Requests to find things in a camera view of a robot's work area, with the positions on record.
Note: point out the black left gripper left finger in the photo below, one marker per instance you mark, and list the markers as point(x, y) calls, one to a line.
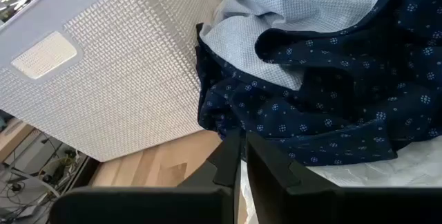
point(148, 205)

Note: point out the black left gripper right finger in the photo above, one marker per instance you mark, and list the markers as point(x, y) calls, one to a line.
point(310, 205)

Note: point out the navy dotted shirt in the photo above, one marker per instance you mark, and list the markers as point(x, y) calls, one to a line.
point(345, 106)

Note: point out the white crumpled garment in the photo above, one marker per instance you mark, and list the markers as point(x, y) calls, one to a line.
point(397, 168)

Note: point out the white woven plastic basket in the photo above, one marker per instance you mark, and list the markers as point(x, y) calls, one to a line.
point(131, 79)

